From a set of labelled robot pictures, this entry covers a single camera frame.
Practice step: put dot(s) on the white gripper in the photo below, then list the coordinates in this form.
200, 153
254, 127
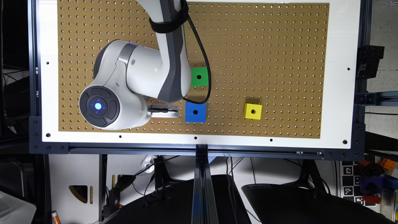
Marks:
163, 111

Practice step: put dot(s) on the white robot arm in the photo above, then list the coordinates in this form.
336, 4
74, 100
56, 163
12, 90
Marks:
126, 75

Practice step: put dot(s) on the black block stack right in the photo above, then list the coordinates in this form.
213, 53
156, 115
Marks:
368, 58

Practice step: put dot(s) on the colourful block pile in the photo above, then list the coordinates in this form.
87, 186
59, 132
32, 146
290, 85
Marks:
376, 176

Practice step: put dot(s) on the blue cube with hole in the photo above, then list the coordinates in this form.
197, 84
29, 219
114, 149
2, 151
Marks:
195, 113

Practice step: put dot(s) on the green cube with hole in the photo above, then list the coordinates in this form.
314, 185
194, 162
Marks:
199, 76

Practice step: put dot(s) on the yellow cube with hole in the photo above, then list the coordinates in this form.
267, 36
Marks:
252, 111

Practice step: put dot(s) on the black office chair left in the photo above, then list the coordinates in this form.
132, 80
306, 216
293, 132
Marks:
174, 205

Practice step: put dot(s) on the black office chair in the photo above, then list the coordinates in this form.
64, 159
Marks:
282, 204
174, 205

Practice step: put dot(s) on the brown pegboard panel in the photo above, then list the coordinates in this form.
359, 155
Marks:
271, 54

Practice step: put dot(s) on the white cabinet panel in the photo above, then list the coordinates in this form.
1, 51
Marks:
75, 187

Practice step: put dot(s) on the black office chair right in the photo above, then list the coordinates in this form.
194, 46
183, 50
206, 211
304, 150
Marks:
282, 204

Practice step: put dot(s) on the fiducial marker sheet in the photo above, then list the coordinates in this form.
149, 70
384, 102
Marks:
350, 182

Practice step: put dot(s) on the black aluminium table frame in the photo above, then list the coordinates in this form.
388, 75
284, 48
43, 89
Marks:
342, 134

